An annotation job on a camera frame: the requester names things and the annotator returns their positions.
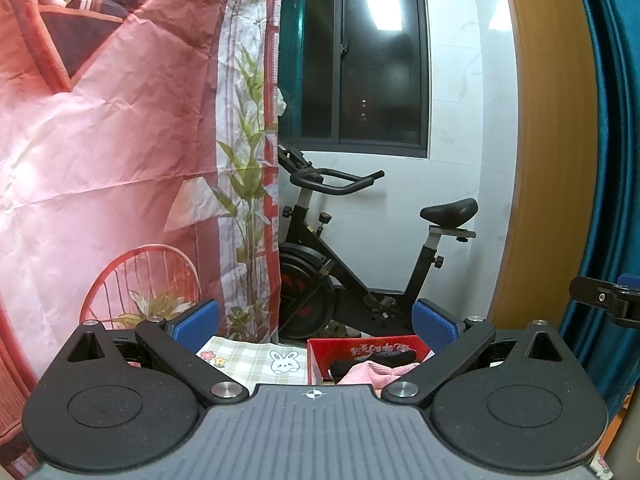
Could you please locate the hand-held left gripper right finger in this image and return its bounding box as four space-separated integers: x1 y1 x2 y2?
382 299 576 407

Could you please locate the teal window curtain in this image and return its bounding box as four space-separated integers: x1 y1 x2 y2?
279 0 307 138

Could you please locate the pink knitted cloth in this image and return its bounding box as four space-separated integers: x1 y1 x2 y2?
339 360 426 391

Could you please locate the red cardboard box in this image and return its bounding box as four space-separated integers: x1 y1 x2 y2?
306 335 436 386

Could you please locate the blue curtain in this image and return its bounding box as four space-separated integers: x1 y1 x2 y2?
557 0 640 411

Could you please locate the wooden door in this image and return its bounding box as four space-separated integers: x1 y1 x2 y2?
487 0 608 333

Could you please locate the red printed backdrop cloth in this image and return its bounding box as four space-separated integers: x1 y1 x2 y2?
0 0 286 478

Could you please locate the black exercise bike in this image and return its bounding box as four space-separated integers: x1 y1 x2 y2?
275 142 478 341

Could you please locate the dark window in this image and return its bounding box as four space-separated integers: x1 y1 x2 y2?
265 0 432 160

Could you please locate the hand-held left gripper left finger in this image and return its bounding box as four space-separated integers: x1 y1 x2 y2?
65 299 251 407

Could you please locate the checked rabbit print tablecloth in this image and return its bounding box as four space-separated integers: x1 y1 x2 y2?
197 335 311 387

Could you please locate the black cloth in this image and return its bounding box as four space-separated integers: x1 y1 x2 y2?
327 349 418 381

